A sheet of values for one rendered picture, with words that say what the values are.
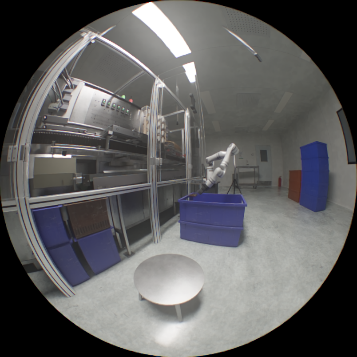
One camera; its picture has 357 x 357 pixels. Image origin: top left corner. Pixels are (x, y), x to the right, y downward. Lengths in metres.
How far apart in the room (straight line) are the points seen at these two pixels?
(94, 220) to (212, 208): 0.87
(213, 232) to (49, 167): 1.22
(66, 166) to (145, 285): 0.65
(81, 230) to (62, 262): 0.26
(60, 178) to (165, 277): 0.67
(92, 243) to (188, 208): 0.81
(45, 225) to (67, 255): 0.21
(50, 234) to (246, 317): 1.03
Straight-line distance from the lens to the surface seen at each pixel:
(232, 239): 1.04
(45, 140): 0.85
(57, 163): 0.66
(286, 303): 0.87
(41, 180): 0.66
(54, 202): 0.59
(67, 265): 0.82
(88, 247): 0.79
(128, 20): 2.12
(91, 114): 1.35
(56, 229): 0.70
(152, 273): 0.53
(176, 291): 0.47
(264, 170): 6.02
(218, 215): 0.93
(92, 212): 0.71
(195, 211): 0.96
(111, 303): 0.78
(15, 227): 1.06
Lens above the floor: 0.67
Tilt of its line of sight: 3 degrees down
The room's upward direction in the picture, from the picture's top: 1 degrees counter-clockwise
